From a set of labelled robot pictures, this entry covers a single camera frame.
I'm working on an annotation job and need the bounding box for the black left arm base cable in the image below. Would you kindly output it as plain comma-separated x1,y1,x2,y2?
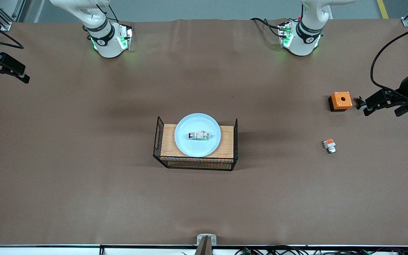
250,17,283,38

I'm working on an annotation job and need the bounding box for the light blue round plate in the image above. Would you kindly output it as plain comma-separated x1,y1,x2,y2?
174,113,222,158

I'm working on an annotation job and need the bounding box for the black arm base cable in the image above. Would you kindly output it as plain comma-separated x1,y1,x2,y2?
250,17,283,38
96,3,120,22

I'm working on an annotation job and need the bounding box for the red push button switch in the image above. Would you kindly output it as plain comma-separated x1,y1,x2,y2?
188,130,212,141

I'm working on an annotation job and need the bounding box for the grey table edge bracket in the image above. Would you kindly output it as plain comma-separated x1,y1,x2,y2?
196,234,217,255

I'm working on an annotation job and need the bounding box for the black wire rack wooden top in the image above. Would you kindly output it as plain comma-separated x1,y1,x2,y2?
153,116,239,171

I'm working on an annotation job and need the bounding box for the small orange white contact block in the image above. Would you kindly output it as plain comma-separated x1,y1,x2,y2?
323,139,337,154

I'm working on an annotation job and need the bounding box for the black right arm base cable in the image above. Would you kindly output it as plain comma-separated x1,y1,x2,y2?
96,3,120,22

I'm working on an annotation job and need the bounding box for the brown table cover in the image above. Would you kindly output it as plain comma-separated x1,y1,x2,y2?
0,18,408,247

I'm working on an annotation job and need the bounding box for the orange button enclosure box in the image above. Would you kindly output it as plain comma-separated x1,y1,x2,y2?
328,91,353,112

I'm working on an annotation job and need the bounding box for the black cable bundle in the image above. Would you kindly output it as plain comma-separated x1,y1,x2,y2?
234,245,408,255

